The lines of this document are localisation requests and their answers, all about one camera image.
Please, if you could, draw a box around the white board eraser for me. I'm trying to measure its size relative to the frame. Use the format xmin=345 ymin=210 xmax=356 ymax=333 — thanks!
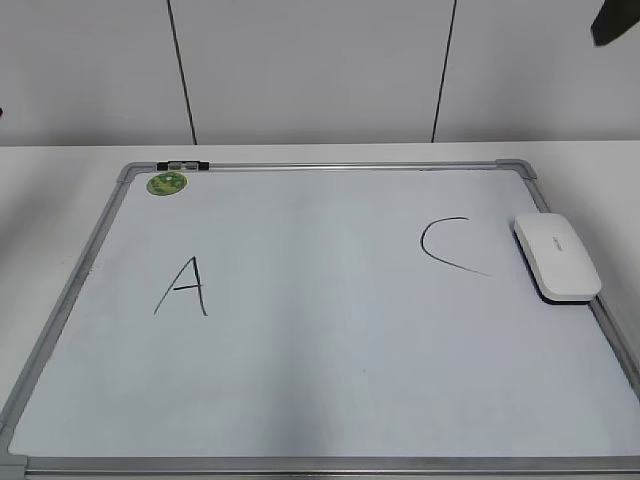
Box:
xmin=514 ymin=213 xmax=602 ymax=304

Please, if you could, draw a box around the green round magnet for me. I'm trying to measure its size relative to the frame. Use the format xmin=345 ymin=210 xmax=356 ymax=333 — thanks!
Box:
xmin=146 ymin=172 xmax=188 ymax=197

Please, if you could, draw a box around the white board with grey frame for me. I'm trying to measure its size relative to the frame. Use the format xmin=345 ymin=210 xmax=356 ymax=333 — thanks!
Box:
xmin=1 ymin=159 xmax=639 ymax=479

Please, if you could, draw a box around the black marker on board frame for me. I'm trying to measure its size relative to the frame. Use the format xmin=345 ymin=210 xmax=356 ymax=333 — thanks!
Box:
xmin=156 ymin=160 xmax=210 ymax=172

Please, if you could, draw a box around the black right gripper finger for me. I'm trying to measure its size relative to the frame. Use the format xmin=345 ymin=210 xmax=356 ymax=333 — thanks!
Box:
xmin=590 ymin=0 xmax=640 ymax=47

